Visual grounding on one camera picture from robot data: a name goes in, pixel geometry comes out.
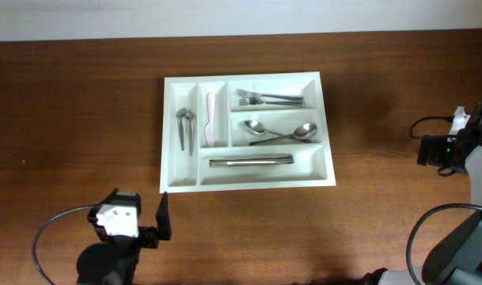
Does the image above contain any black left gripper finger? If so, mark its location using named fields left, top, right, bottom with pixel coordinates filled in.
left=87, top=188, right=119, bottom=222
left=155, top=192, right=172, bottom=241

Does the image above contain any small metal teaspoon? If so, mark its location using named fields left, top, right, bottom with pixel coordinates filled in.
left=185, top=108, right=195, bottom=157
left=176, top=108, right=188, bottom=151

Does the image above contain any metal spoon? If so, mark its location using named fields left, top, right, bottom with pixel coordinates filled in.
left=249, top=123, right=317, bottom=146
left=241, top=120, right=312, bottom=143

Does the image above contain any pink plastic knife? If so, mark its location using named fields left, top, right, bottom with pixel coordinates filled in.
left=204, top=93, right=216, bottom=147

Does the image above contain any metal fork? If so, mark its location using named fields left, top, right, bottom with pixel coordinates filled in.
left=238, top=97, right=306, bottom=108
left=235, top=89, right=304, bottom=101

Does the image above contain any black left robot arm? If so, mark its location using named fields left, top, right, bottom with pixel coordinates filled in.
left=76, top=188, right=172, bottom=285

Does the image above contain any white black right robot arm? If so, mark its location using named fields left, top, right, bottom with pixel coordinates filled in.
left=362, top=100, right=482, bottom=284

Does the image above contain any white plastic cutlery tray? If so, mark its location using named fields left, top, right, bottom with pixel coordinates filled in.
left=160, top=71, right=336, bottom=193

